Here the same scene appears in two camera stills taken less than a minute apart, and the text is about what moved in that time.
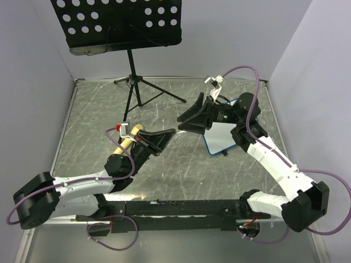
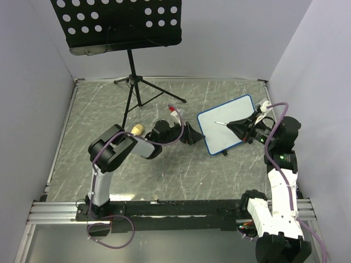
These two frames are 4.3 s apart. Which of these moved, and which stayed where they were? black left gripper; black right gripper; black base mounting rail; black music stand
Moved: black left gripper; black right gripper
Stayed: black music stand; black base mounting rail
